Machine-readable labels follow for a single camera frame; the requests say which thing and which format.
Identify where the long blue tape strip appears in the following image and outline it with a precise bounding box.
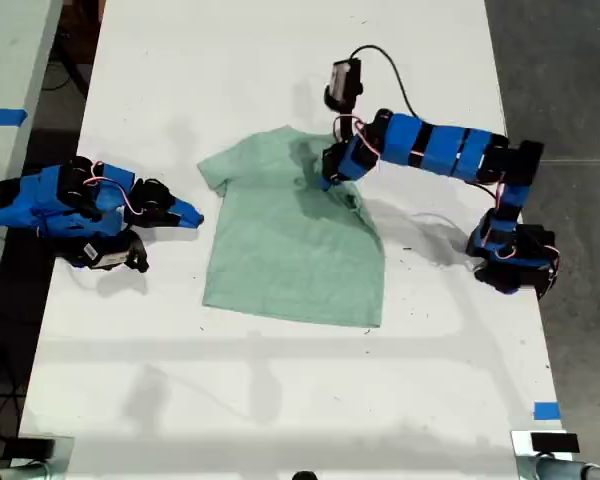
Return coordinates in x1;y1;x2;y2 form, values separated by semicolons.
0;106;29;127

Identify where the black camera stalk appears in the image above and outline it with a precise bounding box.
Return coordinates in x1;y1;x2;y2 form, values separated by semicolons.
323;83;362;142
126;231;150;274

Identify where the white mounting plate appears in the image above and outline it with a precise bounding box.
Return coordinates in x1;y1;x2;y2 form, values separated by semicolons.
510;429;574;459

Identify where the small black box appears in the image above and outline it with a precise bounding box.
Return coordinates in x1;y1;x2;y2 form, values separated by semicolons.
530;432;580;454
2;436;57;459

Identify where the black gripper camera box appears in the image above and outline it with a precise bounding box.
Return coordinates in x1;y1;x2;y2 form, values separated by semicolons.
329;58;365;100
81;234;132;272

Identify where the white side table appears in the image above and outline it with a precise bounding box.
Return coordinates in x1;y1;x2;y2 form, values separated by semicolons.
0;0;64;321

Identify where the pale green T-shirt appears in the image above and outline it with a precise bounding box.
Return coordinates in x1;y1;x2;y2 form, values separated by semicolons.
197;125;387;329

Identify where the metal bracket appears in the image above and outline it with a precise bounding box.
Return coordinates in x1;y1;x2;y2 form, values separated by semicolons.
8;435;77;474

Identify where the small blue tape square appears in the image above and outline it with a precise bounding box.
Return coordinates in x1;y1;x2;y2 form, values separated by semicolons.
533;401;562;422

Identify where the metal clamp pipe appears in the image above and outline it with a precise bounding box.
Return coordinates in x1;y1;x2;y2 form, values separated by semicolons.
516;453;600;480
0;461;49;480

